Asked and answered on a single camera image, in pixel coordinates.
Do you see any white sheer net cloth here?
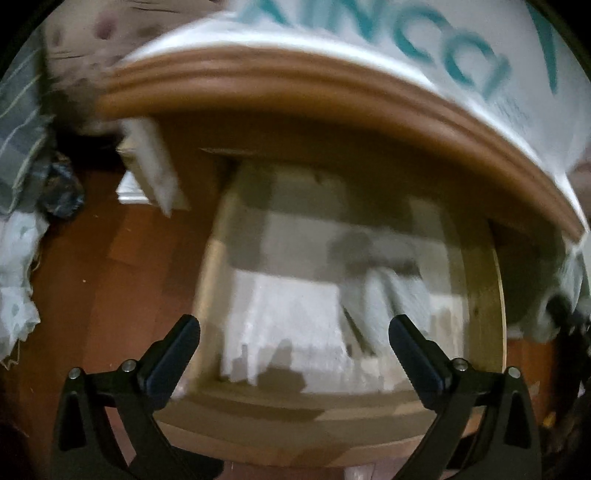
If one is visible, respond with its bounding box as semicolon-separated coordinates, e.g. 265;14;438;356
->
0;212;49;365

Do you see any wooden nightstand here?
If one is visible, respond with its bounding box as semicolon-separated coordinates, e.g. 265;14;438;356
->
97;48;587;259

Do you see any wooden drawer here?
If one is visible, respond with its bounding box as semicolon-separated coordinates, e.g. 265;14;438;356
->
152;161;509;469

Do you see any grey plaid blanket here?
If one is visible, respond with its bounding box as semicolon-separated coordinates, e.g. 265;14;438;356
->
0;60;54;215

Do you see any white patterned cover cloth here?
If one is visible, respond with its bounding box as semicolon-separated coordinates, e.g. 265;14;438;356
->
108;28;591;342

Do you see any white shoe box teal print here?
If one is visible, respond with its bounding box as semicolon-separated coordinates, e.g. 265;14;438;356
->
222;0;591;153

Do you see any brown leaf print mattress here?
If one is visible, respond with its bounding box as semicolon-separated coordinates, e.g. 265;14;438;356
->
39;0;232;134

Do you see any blue packet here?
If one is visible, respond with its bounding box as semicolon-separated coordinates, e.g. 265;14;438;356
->
39;157;86;217

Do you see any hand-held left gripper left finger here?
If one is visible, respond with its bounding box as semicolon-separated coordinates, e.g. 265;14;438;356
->
51;315;222;480

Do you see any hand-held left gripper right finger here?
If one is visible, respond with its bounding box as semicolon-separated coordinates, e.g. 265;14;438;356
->
389;315;542;480

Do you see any white drawer liner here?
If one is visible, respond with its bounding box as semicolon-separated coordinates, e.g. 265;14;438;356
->
219;265;444;395

